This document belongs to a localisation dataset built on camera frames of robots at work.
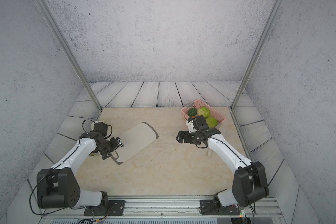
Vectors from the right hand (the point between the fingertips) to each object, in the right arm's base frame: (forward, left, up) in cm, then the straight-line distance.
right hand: (183, 138), depth 83 cm
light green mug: (-3, +46, +17) cm, 49 cm away
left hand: (-3, +38, -5) cm, 39 cm away
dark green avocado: (+33, -9, -13) cm, 37 cm away
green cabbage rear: (+27, -17, -6) cm, 32 cm away
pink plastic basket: (+41, -13, -12) cm, 45 cm away
